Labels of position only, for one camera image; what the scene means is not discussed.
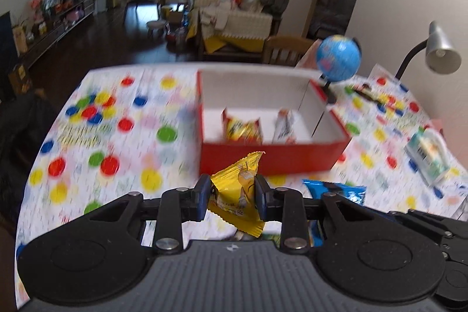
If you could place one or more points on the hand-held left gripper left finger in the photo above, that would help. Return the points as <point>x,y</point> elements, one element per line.
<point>203,198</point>

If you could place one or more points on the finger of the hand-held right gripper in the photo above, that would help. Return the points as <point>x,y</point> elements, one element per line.
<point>431,220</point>

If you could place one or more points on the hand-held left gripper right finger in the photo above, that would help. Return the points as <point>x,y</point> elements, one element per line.
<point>261,198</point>

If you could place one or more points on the red cardboard box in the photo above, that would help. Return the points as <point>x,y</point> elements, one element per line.
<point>270,155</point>

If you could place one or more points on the green and white packet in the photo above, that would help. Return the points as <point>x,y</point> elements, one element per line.
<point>427,155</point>

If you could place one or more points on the red and yellow snack packet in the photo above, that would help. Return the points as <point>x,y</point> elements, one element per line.
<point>241,131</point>

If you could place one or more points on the blue snack packet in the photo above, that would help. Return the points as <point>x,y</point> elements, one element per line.
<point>334,191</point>

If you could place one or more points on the orange and white snack packet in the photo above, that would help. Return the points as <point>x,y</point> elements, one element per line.
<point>285,127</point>

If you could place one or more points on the balloon print tablecloth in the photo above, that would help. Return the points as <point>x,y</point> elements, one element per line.
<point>139,140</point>

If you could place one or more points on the dark and yellow snack wrapper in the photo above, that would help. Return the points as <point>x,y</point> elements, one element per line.
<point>365,91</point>

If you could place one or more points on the small blue globe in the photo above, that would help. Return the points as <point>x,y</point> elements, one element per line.
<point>338,58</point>

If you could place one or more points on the silver desk lamp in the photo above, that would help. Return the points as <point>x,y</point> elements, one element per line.
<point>440,49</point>

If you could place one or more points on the small round stool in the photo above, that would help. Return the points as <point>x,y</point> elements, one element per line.
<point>156,27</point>

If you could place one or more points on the cluttered sofa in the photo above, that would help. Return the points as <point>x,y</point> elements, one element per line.
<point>237,19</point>

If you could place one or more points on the television cabinet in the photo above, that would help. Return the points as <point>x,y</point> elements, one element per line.
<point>55,28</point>

